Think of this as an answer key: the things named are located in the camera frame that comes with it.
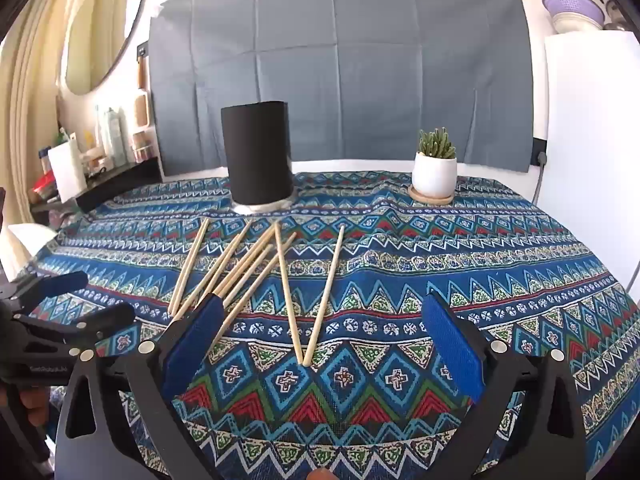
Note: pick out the potted cactus in white pot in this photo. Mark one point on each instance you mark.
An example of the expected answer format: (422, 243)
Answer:
(434, 172)

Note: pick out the purple colander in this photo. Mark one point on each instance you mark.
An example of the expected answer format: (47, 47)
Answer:
(570, 2)

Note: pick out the black wall socket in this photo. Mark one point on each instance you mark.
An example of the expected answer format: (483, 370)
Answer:
(539, 150)

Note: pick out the dark kettle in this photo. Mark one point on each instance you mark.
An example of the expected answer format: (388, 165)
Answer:
(612, 10)

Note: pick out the white appliance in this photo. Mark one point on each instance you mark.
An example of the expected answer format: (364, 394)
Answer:
(590, 110)

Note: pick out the round wall mirror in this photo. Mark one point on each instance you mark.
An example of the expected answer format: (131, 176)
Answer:
(100, 30)

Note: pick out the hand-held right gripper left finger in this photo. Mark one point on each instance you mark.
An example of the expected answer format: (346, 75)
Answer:
(195, 340)

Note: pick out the white bowl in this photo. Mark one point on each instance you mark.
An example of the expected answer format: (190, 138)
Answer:
(575, 24)

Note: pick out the white paper towel roll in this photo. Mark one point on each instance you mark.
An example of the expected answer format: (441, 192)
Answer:
(65, 170)

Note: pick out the person's left hand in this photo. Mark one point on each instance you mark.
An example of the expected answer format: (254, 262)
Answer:
(32, 402)

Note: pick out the grey-blue wall cloth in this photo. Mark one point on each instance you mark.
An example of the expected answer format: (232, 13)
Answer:
(350, 60)

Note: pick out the round wooden coaster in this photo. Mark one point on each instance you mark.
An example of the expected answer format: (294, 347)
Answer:
(432, 200)

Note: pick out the black cylindrical cup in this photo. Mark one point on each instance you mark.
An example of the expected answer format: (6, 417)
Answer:
(257, 155)

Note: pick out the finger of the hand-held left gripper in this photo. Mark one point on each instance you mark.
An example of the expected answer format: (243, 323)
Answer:
(65, 282)
(110, 317)

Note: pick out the wooden hairbrush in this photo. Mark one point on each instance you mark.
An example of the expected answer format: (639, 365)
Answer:
(142, 110)

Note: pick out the grey spray bottle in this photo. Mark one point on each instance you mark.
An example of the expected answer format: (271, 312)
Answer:
(114, 135)

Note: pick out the black shelf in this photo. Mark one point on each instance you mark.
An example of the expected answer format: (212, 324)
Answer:
(120, 180)

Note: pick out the pink jar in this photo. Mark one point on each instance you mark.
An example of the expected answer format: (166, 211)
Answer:
(142, 145)

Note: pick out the white cushion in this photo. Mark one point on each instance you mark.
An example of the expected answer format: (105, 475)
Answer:
(25, 245)

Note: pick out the blue patterned tablecloth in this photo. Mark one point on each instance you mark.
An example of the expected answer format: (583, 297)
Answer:
(400, 285)

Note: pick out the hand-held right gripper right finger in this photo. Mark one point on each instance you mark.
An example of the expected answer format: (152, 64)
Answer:
(455, 345)

